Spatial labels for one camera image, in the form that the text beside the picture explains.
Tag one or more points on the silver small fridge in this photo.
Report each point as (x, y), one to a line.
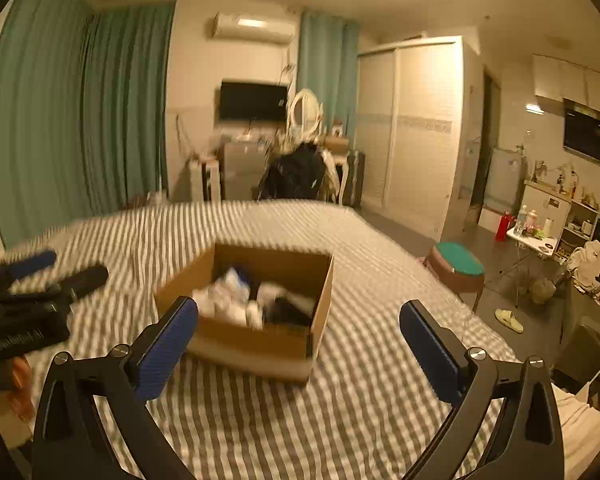
(242, 170)

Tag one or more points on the light blue curtain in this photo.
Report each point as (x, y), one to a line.
(327, 70)

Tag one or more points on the black wall television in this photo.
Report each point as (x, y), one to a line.
(252, 101)

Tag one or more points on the white louvred wardrobe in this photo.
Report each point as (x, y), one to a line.
(420, 135)

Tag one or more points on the white sock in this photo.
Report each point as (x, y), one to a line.
(220, 296)

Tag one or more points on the white air conditioner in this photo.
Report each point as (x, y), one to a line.
(252, 27)

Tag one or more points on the white kitchen cabinet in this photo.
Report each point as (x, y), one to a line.
(542, 205)

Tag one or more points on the grey armchair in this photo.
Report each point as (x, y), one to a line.
(582, 350)

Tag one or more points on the white wall cabinets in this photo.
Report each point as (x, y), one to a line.
(570, 82)

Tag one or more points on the pale green slipper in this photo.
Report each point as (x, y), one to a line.
(510, 321)

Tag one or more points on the person's left hand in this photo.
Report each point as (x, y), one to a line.
(19, 385)

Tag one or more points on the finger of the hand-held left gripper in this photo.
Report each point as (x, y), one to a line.
(30, 262)
(80, 280)

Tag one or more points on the black jacket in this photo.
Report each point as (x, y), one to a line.
(295, 175)

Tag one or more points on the white suitcase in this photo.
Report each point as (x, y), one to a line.
(204, 180)

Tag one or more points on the stool with green cushion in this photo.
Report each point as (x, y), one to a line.
(455, 260)

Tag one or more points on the checked bed blanket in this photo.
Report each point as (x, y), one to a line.
(355, 410)

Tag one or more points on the cream garment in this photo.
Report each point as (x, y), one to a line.
(331, 177)

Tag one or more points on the olive round bag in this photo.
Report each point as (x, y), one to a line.
(542, 290)

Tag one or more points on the green curtain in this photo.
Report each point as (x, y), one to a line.
(80, 125)

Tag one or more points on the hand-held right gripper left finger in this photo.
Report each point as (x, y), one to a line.
(165, 355)

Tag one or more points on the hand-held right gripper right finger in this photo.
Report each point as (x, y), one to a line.
(432, 355)

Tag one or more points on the white fluffy blanket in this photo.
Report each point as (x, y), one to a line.
(580, 435)

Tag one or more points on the white printed clothing pile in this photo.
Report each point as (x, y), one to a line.
(597, 270)

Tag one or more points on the white folding table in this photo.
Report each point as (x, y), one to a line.
(532, 246)

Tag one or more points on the dark suitcase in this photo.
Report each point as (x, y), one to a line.
(357, 180)

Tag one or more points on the brown cardboard box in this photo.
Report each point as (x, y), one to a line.
(250, 347)

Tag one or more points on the black range hood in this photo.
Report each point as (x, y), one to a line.
(585, 135)

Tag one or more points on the white washing machine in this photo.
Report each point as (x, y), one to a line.
(505, 177)

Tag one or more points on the white oval mirror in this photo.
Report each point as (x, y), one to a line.
(305, 112)

